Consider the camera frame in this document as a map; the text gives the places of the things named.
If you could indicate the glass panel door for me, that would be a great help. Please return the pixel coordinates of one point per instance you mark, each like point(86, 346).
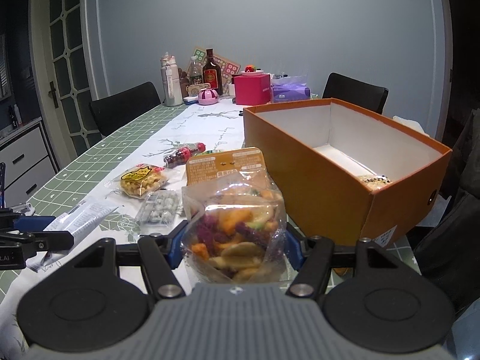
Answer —
point(65, 86)

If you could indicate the colourful dotted card board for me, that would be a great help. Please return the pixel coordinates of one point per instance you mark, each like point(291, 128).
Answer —
point(228, 68)

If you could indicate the small cola bottle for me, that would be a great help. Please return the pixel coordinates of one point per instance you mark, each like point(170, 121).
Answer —
point(183, 154)

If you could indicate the mixed veggie chips bag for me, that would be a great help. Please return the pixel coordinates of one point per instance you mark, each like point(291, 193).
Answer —
point(237, 219)

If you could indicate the pink round container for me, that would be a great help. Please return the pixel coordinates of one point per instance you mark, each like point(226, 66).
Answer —
point(207, 97)

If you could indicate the orange cardboard box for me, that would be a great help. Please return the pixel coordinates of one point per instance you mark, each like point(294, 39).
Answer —
point(314, 151)

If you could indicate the white blue snack bag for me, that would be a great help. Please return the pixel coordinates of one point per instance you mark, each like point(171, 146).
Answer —
point(374, 181)

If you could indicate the small beige speaker box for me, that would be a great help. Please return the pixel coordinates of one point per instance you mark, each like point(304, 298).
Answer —
point(193, 90)

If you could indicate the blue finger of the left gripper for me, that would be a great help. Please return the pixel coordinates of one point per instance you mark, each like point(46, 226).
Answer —
point(28, 221)
point(53, 241)

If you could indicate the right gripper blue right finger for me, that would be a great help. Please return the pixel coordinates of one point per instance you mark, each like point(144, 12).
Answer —
point(298, 247)

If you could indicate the long white snack stick pack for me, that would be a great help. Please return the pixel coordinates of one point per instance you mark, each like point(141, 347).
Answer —
point(80, 221)

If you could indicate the black chair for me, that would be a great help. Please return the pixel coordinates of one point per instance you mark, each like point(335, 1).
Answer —
point(116, 111)
point(370, 97)

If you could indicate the magenta square box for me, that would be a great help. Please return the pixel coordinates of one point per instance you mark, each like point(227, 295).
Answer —
point(252, 90)

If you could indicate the blue white flat box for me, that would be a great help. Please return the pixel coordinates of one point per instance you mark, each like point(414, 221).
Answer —
point(190, 100)

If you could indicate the black chair right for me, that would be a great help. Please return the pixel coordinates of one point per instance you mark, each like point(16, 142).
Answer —
point(370, 97)

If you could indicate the red toy on box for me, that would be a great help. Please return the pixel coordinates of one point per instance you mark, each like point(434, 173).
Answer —
point(251, 70)

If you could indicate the clear plastic water bottle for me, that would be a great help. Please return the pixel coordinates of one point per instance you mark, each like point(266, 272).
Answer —
point(195, 71)

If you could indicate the purple tissue pack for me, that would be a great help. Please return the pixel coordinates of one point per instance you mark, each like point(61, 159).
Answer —
point(290, 88)

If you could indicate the white thermos bottle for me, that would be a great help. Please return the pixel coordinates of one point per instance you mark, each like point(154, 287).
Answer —
point(171, 81)

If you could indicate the white drawer cabinet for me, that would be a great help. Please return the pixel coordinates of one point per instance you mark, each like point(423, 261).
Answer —
point(30, 161)

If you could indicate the yellow waffle cookie pack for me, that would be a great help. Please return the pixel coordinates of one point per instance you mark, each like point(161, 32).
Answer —
point(141, 180)

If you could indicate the black chair left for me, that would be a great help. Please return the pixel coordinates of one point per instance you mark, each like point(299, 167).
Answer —
point(116, 111)

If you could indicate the dark liquor bottle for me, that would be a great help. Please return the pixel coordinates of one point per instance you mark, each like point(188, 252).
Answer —
point(212, 73)

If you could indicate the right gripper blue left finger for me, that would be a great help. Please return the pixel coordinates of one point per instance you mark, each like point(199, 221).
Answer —
point(171, 244)

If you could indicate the clear round candies pack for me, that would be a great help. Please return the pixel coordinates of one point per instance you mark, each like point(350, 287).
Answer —
point(158, 209)

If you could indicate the white deer table runner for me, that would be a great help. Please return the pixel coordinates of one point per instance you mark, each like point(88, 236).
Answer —
point(93, 175)

